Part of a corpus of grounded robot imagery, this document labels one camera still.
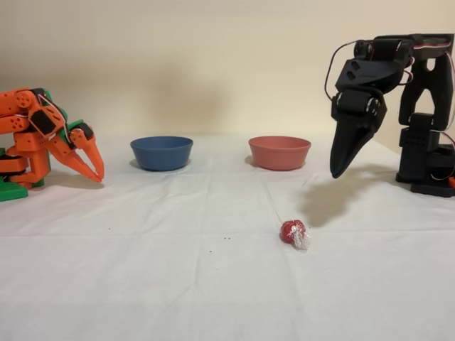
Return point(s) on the red candy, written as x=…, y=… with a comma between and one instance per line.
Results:
x=288, y=231

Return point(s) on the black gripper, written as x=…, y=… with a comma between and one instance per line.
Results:
x=350, y=133

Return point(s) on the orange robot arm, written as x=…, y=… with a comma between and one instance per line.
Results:
x=28, y=142

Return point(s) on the red bowl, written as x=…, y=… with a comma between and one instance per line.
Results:
x=279, y=156

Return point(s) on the green arm base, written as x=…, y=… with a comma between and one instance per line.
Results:
x=14, y=193

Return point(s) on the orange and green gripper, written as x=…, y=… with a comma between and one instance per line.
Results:
x=79, y=146

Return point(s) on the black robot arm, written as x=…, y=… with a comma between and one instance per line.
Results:
x=416, y=142

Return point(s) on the white tablecloth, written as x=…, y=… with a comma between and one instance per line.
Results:
x=177, y=284

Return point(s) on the blue bowl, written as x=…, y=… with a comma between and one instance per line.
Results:
x=161, y=156

